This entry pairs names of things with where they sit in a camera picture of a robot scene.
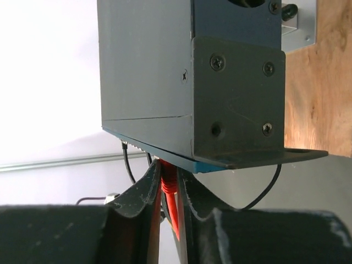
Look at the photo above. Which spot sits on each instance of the wooden base board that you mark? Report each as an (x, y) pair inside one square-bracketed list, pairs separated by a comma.
[(318, 85)]

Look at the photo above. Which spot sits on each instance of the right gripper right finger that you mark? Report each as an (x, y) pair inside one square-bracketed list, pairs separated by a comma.
[(202, 236)]

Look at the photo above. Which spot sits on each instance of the dark grey network switch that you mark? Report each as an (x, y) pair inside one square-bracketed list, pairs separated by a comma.
[(199, 84)]

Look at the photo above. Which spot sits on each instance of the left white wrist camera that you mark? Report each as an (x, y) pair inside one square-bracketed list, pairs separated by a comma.
[(110, 197)]

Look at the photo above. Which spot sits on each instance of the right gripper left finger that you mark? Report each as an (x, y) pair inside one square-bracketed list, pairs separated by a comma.
[(132, 229)]

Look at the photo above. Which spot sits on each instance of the metal mounting bracket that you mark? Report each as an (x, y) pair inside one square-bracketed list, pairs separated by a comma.
[(299, 20)]

